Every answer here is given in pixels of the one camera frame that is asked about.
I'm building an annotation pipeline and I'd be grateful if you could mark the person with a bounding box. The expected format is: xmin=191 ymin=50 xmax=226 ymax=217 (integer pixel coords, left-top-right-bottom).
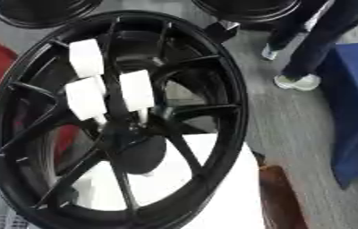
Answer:
xmin=260 ymin=0 xmax=358 ymax=92

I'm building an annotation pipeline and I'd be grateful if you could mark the white block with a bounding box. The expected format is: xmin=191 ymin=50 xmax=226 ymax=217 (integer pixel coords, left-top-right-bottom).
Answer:
xmin=71 ymin=132 xmax=269 ymax=229

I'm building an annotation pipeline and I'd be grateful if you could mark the blue cloth-covered table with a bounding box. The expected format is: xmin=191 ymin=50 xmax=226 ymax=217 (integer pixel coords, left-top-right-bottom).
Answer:
xmin=315 ymin=41 xmax=358 ymax=190

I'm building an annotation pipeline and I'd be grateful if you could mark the black spoked wheel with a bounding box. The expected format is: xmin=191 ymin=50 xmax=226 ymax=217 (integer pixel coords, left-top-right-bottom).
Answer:
xmin=0 ymin=10 xmax=251 ymax=229

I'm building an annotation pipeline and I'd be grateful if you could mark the black round rim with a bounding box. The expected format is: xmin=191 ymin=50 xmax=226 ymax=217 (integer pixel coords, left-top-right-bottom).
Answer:
xmin=190 ymin=0 xmax=303 ymax=23
xmin=0 ymin=0 xmax=106 ymax=30

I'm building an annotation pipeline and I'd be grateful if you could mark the brown wooden stand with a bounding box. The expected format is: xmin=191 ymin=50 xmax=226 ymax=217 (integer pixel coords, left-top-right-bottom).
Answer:
xmin=251 ymin=151 xmax=311 ymax=229

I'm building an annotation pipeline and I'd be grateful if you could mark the black stand bracket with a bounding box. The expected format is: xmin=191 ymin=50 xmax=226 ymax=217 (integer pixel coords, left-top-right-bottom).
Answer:
xmin=202 ymin=20 xmax=242 ymax=45

